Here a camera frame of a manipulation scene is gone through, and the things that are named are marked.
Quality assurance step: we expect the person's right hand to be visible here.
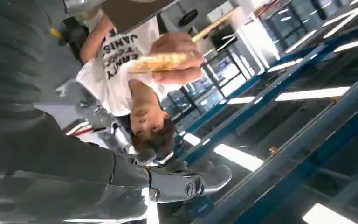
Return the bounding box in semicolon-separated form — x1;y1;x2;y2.
149;32;204;85

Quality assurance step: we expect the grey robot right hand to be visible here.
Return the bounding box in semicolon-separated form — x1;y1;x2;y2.
0;113;233;224

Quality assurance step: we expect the grey display stand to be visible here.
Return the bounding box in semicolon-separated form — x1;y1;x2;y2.
160;0;241;39

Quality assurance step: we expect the person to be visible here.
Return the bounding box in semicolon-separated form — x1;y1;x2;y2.
75;14;204;155

